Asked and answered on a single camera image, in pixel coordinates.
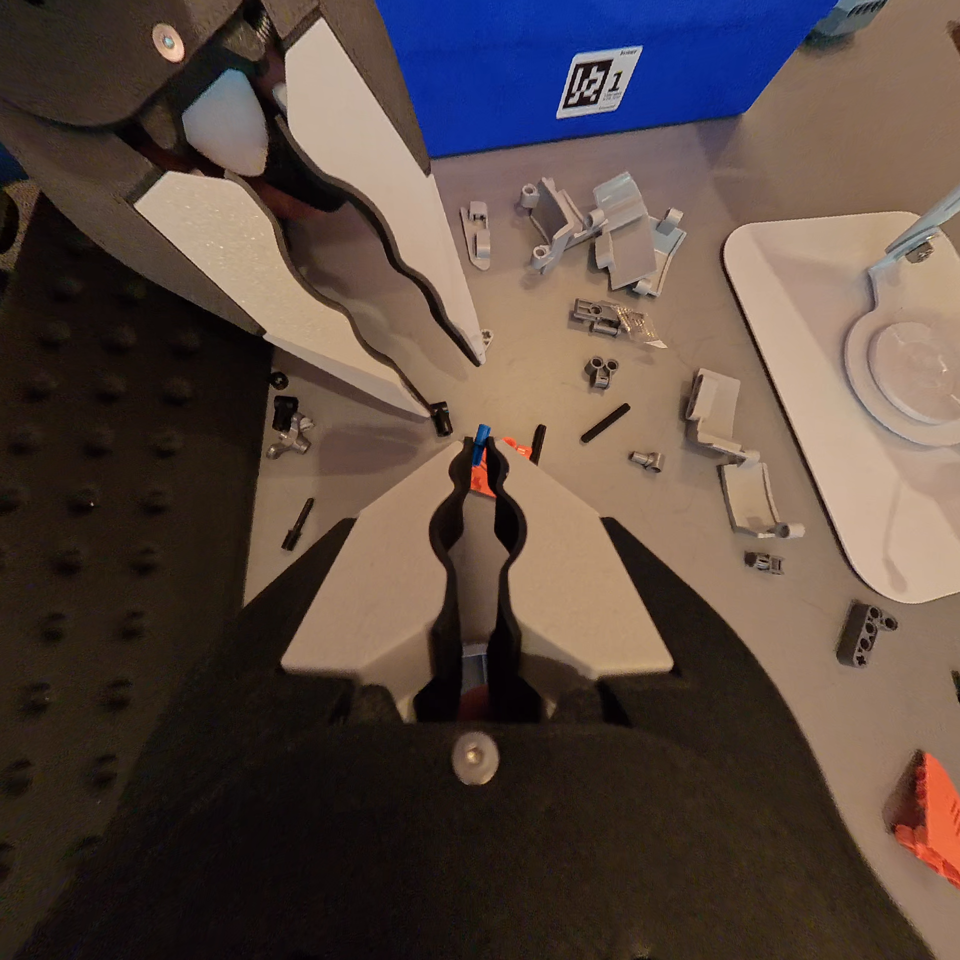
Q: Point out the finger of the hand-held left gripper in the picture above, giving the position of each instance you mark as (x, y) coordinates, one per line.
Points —
(375, 165)
(225, 247)

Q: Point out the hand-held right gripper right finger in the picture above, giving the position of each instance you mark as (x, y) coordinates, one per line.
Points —
(585, 600)

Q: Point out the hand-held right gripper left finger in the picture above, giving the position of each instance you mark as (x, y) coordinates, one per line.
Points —
(367, 600)

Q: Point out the blue tagged plastic bin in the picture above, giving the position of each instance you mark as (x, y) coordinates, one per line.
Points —
(487, 75)

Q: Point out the short blue pin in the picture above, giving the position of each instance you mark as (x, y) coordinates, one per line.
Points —
(481, 442)

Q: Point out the black pin connector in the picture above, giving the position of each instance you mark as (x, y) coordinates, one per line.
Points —
(442, 418)

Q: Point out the black elbow piece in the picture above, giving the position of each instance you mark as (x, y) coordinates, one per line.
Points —
(285, 411)

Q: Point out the black axle pin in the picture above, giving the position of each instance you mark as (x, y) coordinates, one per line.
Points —
(298, 523)

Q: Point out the narrow light grey panel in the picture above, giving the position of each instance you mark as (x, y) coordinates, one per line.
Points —
(478, 236)

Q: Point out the grey pin connector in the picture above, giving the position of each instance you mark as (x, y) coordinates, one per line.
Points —
(646, 460)

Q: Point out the large orange wedge panel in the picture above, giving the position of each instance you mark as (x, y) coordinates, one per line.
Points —
(484, 480)

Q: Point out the silver branched connector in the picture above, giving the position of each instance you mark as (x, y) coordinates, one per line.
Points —
(289, 441)

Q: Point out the short black axle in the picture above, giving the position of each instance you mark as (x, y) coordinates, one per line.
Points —
(605, 422)

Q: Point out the small dark grey connector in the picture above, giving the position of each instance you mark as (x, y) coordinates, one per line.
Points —
(763, 562)

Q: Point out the light grey curved panel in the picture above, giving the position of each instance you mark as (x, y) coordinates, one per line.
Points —
(750, 499)

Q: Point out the light grey box panel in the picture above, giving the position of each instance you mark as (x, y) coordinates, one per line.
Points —
(716, 416)

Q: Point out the dark grey double connector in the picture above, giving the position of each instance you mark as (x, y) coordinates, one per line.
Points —
(600, 370)

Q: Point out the pile of light grey panels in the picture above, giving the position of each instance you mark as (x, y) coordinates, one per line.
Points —
(622, 240)

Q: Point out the dark grey pin joiner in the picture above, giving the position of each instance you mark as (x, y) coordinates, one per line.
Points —
(595, 315)

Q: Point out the small clear plastic bag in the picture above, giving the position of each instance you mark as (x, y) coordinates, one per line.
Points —
(639, 322)

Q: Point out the dark grey short beam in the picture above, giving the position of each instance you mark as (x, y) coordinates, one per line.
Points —
(866, 634)

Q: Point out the small orange wedge panel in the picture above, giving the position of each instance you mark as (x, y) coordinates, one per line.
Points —
(930, 817)

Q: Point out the grey block piece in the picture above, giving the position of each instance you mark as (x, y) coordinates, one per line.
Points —
(847, 15)

